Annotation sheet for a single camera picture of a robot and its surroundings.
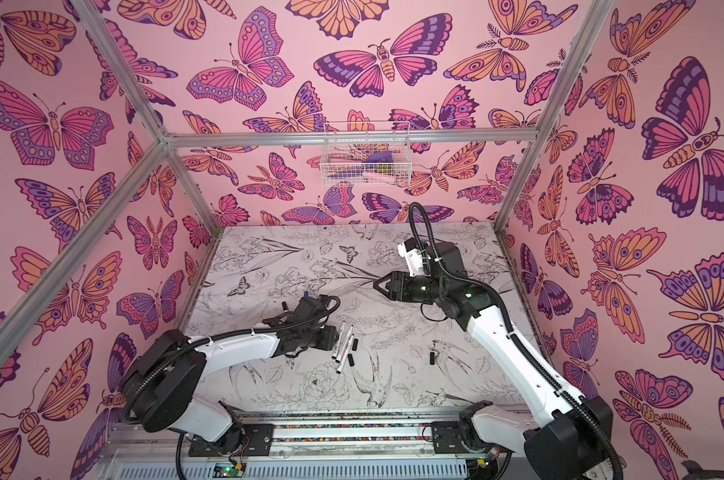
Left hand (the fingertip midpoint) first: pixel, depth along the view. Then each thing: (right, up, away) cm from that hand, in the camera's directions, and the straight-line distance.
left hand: (337, 333), depth 89 cm
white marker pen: (-12, +10, +13) cm, 21 cm away
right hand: (+13, +17, -17) cm, 27 cm away
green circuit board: (-25, -29, -17) cm, 41 cm away
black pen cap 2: (+5, -3, +1) cm, 6 cm away
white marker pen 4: (+2, -6, -2) cm, 7 cm away
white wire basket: (+9, +56, +8) cm, 57 cm away
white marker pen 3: (+2, -2, 0) cm, 3 cm away
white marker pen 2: (-18, +7, +9) cm, 22 cm away
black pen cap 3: (+4, -7, -2) cm, 9 cm away
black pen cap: (+28, -7, -2) cm, 29 cm away
